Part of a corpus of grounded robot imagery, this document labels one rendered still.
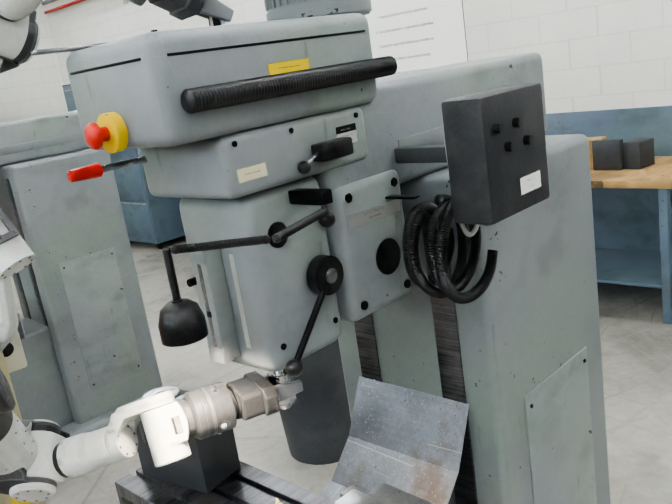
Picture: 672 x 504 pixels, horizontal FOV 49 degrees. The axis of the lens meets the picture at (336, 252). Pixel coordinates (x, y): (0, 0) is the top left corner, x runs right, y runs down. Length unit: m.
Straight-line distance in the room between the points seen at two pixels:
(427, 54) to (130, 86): 5.21
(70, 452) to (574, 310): 1.15
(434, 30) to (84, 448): 5.17
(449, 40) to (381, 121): 4.70
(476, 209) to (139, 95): 0.56
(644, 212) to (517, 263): 3.99
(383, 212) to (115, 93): 0.54
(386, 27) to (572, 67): 1.71
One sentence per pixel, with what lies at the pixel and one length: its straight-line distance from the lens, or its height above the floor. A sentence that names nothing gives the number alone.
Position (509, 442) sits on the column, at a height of 0.98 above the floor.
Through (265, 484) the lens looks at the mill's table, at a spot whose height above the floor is 0.90.
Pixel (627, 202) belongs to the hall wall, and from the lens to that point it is 5.56.
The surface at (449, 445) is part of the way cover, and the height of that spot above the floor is 0.98.
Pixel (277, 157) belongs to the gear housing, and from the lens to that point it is 1.19.
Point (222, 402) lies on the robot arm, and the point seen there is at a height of 1.26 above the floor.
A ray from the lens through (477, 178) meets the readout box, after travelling 1.22.
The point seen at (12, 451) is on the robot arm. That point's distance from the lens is 1.36.
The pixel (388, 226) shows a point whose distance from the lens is 1.40.
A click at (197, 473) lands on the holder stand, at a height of 0.95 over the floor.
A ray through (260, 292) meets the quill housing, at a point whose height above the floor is 1.46.
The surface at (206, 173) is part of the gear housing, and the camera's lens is 1.17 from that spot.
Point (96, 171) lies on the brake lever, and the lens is 1.25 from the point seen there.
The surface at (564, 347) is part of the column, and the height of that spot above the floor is 1.09.
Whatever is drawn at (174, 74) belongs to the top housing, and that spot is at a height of 1.83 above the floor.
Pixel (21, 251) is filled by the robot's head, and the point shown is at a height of 1.60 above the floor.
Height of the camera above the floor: 1.82
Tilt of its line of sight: 15 degrees down
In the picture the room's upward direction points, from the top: 9 degrees counter-clockwise
